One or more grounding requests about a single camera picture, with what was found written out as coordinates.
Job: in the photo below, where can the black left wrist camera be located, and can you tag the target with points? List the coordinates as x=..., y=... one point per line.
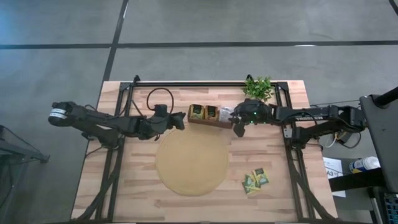
x=161, y=110

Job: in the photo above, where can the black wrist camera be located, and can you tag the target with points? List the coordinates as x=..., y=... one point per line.
x=161, y=110
x=239, y=129

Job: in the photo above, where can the mango tea packets row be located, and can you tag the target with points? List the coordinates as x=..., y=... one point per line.
x=212, y=112

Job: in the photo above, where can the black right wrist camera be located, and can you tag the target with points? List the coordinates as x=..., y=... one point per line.
x=239, y=129

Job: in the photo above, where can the black keyboard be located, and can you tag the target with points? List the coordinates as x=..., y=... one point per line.
x=391, y=207

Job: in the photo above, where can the black power adapter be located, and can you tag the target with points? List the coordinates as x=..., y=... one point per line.
x=345, y=135

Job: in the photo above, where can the green plant in white pot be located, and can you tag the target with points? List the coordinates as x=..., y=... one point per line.
x=258, y=89

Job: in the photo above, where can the black stand base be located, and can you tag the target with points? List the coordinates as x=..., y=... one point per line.
x=25, y=155

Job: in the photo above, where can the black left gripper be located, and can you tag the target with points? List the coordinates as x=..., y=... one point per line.
x=154, y=126

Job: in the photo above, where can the dark wooden tea box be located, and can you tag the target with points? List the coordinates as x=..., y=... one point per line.
x=217, y=125

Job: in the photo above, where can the black shelf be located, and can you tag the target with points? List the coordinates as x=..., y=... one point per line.
x=354, y=182

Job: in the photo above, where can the grey metal bracket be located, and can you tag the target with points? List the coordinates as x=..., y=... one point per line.
x=287, y=132

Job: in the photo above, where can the green tea packet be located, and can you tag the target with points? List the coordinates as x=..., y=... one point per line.
x=260, y=176
x=196, y=112
x=249, y=185

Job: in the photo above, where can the black cart panel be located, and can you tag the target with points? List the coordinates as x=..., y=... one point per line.
x=381, y=143

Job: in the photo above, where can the round woven straw placemat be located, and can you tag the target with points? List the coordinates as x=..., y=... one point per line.
x=191, y=161

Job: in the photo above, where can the white orange tea packet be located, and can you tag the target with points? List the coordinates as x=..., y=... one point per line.
x=225, y=114

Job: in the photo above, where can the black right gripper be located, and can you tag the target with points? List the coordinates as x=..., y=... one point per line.
x=253, y=112

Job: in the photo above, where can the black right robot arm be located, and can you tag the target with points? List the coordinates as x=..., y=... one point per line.
x=320, y=118

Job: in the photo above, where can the white paper sheet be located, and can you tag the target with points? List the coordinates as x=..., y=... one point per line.
x=334, y=171

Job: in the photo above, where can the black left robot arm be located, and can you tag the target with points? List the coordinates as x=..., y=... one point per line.
x=99, y=123

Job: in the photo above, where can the black pole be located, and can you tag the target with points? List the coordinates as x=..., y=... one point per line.
x=387, y=97

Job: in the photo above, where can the white blue wipes canister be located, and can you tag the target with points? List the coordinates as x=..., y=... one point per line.
x=363, y=164

